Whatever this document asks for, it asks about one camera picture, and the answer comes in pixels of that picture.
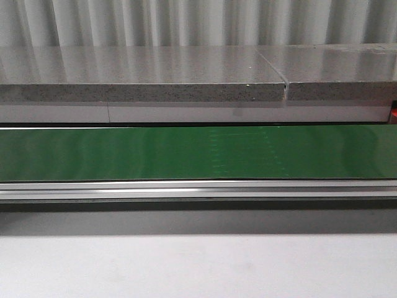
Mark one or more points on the green conveyor belt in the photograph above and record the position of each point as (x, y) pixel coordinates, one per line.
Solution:
(240, 152)

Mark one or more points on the grey stone countertop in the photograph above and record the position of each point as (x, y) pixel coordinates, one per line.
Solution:
(199, 84)

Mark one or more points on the white pleated curtain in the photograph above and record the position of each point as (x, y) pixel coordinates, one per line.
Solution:
(183, 23)

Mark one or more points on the aluminium conveyor frame rail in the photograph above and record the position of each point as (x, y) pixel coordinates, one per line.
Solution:
(190, 190)

